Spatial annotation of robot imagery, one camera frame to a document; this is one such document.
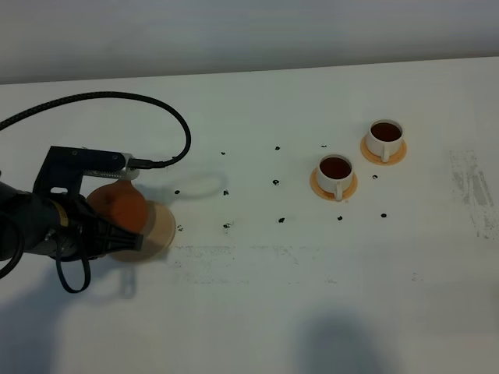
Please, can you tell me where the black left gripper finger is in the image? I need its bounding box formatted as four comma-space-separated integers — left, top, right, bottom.
91, 217, 142, 256

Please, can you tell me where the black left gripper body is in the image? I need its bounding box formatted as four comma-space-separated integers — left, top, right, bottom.
33, 146, 111, 259

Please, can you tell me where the brown clay teapot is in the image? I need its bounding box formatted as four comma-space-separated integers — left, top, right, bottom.
87, 180, 148, 233

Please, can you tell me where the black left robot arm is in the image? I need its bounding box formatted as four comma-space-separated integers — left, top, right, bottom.
1, 146, 143, 262

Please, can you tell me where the beige round teapot coaster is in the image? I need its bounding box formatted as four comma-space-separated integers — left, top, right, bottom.
110, 200, 176, 263

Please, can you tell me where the near orange saucer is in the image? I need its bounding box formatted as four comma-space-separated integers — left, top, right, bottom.
310, 168, 358, 202

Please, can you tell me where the orange saucer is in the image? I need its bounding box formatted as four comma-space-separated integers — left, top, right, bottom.
310, 168, 358, 202
360, 136, 407, 166

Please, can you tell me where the near white teacup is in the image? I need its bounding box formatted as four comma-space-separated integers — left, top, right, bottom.
316, 153, 354, 201

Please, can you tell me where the white teacup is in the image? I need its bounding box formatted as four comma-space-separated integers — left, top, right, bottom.
366, 119, 404, 164
316, 153, 354, 201

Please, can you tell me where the far white teacup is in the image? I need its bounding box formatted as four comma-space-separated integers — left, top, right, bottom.
366, 119, 404, 164

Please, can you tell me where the far orange saucer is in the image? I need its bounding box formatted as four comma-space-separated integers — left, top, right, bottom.
360, 136, 407, 166

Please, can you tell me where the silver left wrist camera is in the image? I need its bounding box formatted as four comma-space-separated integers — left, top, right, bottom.
83, 148, 140, 181

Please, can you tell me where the black braided camera cable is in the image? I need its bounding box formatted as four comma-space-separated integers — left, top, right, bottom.
0, 90, 193, 295

